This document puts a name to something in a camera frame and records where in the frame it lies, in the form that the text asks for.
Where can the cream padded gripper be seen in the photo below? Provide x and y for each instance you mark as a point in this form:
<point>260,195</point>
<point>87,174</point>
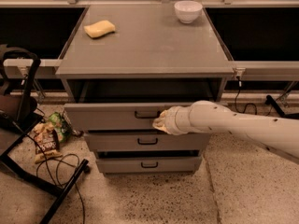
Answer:
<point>173,120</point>

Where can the grey top drawer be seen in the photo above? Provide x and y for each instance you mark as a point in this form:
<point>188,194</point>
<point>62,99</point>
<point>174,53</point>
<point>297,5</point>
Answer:
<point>115,116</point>

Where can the grey drawer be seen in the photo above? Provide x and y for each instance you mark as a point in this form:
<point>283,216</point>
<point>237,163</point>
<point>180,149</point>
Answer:
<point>145,141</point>
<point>149,165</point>
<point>115,116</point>

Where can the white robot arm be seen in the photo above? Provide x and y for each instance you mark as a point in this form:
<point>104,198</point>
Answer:
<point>277,135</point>

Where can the grey bottom drawer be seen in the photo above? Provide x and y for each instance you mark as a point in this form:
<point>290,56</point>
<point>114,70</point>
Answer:
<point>149,165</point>

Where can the grey drawer cabinet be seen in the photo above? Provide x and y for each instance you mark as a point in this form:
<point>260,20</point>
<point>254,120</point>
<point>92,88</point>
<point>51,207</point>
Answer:
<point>147,33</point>

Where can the grey middle drawer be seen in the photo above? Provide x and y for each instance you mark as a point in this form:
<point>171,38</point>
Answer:
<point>145,141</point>

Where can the green chip bag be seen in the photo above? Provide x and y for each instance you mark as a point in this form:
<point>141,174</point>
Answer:
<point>61,126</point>

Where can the black stand leg right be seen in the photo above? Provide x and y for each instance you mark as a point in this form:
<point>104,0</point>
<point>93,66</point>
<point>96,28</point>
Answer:
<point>272,102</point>

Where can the white bowl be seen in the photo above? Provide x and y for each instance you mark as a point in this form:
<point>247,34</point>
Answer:
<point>188,11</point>

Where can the yellow sponge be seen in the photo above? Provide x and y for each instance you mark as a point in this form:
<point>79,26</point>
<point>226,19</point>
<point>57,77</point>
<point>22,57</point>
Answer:
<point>99,29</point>

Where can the brown chip bag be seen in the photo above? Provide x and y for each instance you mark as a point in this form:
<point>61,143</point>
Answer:
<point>46,142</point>

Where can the metal rail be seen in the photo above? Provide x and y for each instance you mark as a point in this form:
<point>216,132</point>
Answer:
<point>265,71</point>

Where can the black chair frame left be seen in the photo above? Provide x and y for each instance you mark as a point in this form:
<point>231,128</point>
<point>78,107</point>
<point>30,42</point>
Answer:
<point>18,116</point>

